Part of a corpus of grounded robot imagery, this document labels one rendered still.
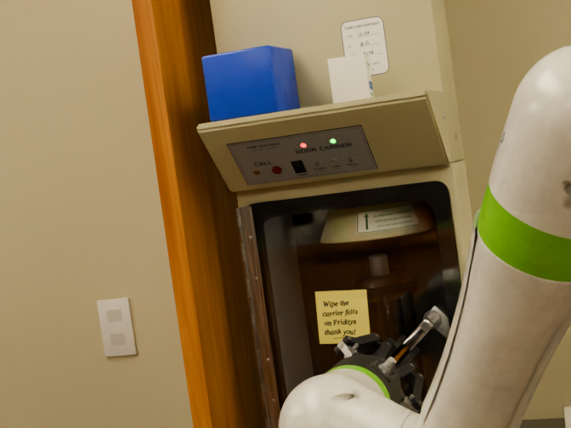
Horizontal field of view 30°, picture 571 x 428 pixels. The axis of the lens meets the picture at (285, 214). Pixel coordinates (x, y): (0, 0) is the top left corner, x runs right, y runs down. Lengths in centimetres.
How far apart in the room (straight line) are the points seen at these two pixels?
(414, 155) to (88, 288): 94
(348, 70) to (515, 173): 59
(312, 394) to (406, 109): 44
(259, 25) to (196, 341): 46
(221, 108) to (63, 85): 77
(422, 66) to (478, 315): 61
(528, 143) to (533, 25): 106
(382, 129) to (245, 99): 19
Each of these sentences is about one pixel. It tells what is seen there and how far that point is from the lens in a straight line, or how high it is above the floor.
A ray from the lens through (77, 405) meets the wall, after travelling 225.
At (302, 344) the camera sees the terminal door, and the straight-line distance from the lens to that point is 155.
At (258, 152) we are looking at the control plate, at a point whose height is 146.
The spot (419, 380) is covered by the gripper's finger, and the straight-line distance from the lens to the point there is 141.
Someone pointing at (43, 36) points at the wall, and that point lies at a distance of 220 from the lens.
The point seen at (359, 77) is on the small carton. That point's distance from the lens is 142.
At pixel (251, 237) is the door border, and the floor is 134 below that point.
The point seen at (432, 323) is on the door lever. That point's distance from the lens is 145.
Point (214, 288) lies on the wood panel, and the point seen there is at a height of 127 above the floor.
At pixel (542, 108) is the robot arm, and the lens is 83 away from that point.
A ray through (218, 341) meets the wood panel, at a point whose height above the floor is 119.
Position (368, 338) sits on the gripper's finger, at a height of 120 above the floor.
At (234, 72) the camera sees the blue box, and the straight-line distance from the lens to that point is 144.
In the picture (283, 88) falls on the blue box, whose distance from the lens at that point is 145.
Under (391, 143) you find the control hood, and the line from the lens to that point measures 143.
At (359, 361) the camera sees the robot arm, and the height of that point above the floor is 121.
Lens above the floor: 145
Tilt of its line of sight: 3 degrees down
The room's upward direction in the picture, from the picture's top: 8 degrees counter-clockwise
